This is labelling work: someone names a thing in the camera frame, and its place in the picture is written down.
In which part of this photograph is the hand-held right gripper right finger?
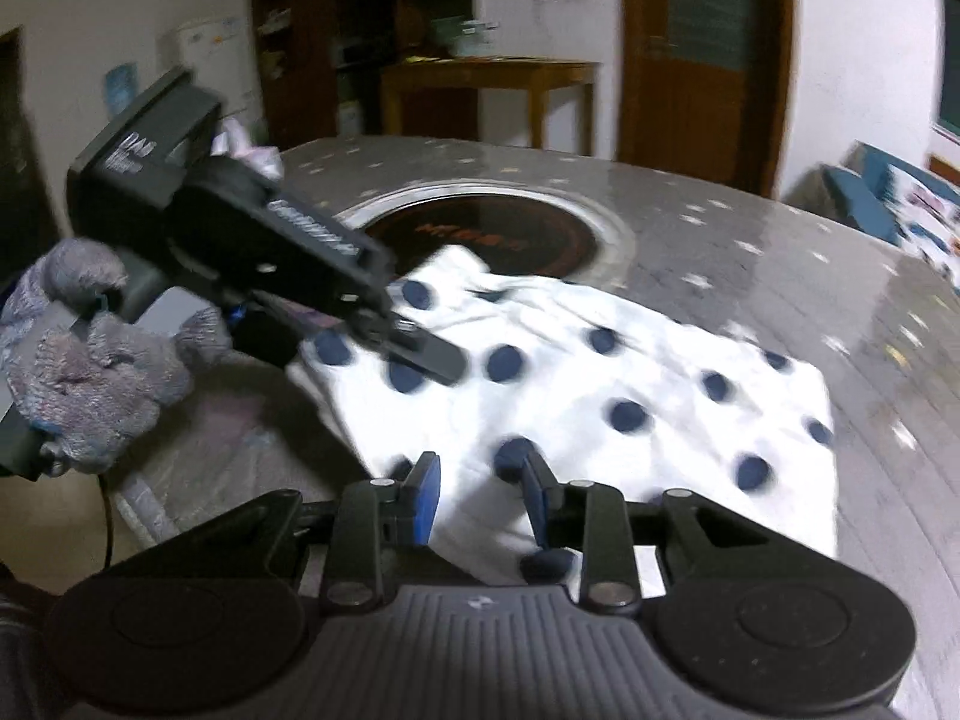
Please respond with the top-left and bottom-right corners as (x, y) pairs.
(520, 448), (775, 610)

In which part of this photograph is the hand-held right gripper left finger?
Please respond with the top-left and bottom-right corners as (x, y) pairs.
(186, 451), (443, 610)

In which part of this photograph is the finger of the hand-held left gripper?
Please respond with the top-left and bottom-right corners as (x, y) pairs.
(351, 310), (468, 386)

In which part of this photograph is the white polka-dot garment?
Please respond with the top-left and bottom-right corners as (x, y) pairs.
(288, 246), (841, 587)

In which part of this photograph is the person's left hand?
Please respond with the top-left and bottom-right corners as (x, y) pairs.
(0, 238), (236, 476)

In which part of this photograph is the pink and white cloth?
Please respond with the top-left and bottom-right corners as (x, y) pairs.
(212, 115), (286, 182)

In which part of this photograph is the round built-in table stove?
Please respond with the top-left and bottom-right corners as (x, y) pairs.
(330, 178), (640, 292)

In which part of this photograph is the white refrigerator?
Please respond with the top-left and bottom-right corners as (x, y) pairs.
(160, 13), (261, 145)

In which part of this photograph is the dark wooden bookcase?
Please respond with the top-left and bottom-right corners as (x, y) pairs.
(249, 0), (475, 157)

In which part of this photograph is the wooden side table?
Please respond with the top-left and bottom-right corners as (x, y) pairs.
(379, 55), (602, 157)

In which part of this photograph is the pale container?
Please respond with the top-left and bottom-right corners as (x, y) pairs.
(448, 18), (501, 59)

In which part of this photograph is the grey star-print table cover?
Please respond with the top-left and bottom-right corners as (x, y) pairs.
(111, 135), (960, 720)

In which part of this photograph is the wooden door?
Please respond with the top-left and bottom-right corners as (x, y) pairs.
(618, 0), (797, 197)

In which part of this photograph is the blue sofa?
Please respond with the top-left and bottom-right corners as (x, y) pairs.
(820, 138), (960, 280)

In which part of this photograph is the dark window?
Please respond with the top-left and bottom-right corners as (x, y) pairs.
(932, 0), (960, 137)

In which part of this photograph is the blue wall poster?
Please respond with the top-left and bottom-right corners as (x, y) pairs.
(103, 63), (141, 119)

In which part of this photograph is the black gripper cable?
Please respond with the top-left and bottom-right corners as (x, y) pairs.
(100, 471), (116, 569)

